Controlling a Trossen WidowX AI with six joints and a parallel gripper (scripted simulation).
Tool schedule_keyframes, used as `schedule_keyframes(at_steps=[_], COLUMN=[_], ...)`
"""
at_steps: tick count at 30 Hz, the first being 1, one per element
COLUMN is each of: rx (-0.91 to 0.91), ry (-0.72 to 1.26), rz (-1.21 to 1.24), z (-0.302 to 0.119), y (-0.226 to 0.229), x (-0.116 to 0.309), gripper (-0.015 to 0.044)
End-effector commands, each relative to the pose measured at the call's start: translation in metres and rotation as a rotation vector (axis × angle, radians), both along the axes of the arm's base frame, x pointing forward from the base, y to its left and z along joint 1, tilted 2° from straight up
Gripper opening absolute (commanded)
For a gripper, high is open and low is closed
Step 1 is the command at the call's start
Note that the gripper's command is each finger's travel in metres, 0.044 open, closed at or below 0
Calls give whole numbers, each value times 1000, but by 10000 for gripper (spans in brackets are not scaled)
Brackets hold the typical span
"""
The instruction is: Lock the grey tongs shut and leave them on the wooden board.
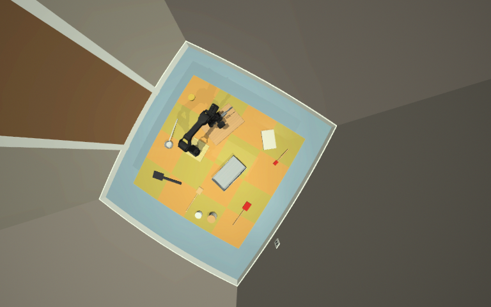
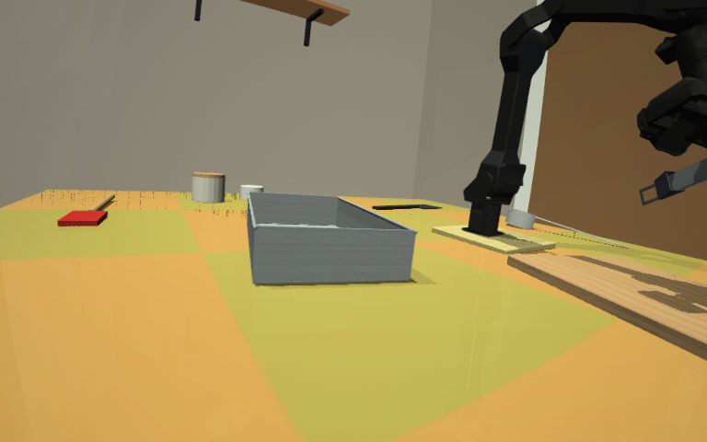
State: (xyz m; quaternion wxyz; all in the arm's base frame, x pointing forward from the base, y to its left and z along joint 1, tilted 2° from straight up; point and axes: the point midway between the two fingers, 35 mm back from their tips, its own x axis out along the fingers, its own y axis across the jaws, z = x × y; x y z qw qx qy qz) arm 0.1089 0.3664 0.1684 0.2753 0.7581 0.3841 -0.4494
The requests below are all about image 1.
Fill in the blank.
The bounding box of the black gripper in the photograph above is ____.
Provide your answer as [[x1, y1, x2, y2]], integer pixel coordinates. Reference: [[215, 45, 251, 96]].
[[211, 112, 225, 129]]

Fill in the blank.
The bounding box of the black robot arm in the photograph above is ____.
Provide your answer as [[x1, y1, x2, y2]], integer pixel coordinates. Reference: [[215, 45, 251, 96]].
[[178, 103, 219, 157]]

